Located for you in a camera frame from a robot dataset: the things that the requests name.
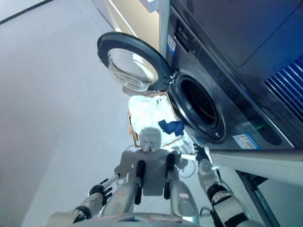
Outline silver left robot leg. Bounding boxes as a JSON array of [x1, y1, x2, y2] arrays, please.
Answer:
[[101, 179, 143, 216]]

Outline dark blue cloth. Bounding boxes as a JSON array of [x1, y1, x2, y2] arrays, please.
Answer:
[[158, 120, 185, 137]]

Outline black robot foot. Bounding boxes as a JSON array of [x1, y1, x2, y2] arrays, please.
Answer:
[[162, 153, 176, 199], [134, 160, 146, 205]]

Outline black metal frame stand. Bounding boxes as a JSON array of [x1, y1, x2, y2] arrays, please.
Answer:
[[236, 170, 281, 227]]

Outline white clothes pile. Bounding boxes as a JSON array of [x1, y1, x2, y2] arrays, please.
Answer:
[[127, 94, 184, 146]]

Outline brown wicker laundry basket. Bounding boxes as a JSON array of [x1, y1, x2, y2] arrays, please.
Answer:
[[126, 92, 185, 148]]

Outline silver right robot leg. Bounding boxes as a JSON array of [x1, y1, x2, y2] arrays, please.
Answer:
[[168, 175, 197, 217]]

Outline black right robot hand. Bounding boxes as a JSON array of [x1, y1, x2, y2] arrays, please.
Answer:
[[181, 143, 210, 166]]

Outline black right robot foot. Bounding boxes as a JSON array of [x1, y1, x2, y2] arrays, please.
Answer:
[[162, 153, 176, 199]]

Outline silver robot torso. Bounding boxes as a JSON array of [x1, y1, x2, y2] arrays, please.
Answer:
[[45, 210, 202, 227]]

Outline black left robot foot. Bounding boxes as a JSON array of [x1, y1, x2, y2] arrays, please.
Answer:
[[134, 160, 146, 205]]

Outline blue white energy label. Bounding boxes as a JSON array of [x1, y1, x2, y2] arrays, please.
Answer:
[[231, 133, 261, 150]]

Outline small blue sticker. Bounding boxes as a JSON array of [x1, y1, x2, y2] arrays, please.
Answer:
[[167, 34, 177, 57]]

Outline grey front-load washing machine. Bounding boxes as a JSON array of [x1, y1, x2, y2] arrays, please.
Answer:
[[164, 4, 295, 151]]

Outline white counter cabinet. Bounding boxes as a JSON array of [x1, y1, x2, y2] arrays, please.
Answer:
[[104, 0, 164, 52]]

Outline silver robot leg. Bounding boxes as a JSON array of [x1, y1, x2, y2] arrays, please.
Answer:
[[101, 179, 143, 216], [168, 175, 197, 217]]

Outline grey stacked dryer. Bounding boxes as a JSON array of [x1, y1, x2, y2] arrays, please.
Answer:
[[170, 0, 303, 112]]

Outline round black washer door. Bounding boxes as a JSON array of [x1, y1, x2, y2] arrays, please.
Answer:
[[96, 32, 175, 92]]

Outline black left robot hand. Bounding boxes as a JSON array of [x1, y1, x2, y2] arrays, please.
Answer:
[[89, 173, 121, 204]]

